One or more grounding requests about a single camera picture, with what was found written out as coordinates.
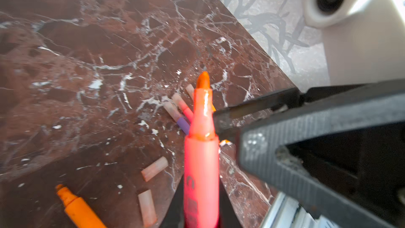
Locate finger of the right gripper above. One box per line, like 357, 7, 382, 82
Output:
238, 80, 405, 228
213, 88, 301, 142

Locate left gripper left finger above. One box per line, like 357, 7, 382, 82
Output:
160, 177, 185, 228

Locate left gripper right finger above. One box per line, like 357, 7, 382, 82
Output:
219, 179, 242, 228

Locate purple highlighter pen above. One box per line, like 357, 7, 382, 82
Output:
163, 102, 190, 135

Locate pink highlighter pen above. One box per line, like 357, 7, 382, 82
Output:
183, 71, 219, 228
172, 93, 194, 122

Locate translucent pen cap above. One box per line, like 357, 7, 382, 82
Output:
141, 157, 168, 182
138, 190, 158, 228

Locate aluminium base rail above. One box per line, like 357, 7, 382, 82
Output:
259, 192, 339, 228

